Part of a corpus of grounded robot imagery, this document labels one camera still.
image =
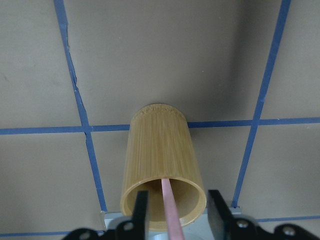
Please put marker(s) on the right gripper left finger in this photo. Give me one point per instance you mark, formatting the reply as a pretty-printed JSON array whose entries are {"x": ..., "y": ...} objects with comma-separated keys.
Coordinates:
[{"x": 141, "y": 215}]

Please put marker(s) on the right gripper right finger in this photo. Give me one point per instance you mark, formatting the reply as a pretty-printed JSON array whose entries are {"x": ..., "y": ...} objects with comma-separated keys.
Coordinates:
[{"x": 219, "y": 216}]

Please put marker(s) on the pink chopstick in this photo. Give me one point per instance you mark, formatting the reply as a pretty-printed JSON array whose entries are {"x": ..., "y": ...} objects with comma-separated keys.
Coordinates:
[{"x": 174, "y": 228}]

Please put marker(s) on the bamboo chopstick holder cup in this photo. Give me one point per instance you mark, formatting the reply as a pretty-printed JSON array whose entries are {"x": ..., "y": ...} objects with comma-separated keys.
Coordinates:
[{"x": 160, "y": 147}]

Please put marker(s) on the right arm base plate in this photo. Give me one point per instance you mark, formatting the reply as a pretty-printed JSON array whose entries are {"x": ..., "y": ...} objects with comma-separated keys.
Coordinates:
[{"x": 198, "y": 229}]

